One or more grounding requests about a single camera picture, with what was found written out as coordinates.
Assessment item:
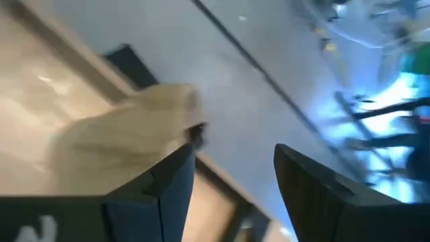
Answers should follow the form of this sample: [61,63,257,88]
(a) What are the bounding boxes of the tan baseball cap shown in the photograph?
[48,83,206,198]

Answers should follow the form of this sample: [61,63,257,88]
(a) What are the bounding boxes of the black metal furniture legs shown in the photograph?
[334,90,430,189]

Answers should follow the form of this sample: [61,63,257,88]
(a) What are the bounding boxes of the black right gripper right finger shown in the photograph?
[273,143,404,242]

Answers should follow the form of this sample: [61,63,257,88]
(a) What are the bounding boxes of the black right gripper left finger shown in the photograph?
[102,144,197,242]

